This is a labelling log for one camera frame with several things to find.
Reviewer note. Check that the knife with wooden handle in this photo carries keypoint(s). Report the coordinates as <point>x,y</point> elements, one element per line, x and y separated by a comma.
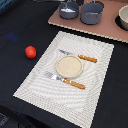
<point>80,56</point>

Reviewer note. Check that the small grey saucepan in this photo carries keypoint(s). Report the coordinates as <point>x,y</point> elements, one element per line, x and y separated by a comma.
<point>67,15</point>

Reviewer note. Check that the red sausage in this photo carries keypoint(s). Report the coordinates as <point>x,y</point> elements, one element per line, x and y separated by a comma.
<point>30,52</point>

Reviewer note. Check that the large grey pot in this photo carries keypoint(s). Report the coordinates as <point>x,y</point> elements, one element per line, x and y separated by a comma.
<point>91,13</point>

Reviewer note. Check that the fork with wooden handle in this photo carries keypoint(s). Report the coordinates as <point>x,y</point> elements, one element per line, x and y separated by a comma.
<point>67,81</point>

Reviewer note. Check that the round beige plate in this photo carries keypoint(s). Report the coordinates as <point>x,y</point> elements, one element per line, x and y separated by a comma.
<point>69,66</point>

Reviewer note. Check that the white fish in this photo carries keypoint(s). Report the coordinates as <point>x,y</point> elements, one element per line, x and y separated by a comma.
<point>67,10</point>

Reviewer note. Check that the beige bowl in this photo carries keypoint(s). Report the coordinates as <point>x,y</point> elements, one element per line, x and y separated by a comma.
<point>123,14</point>

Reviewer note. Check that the beige woven placemat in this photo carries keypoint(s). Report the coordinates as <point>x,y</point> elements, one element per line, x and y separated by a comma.
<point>74,99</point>

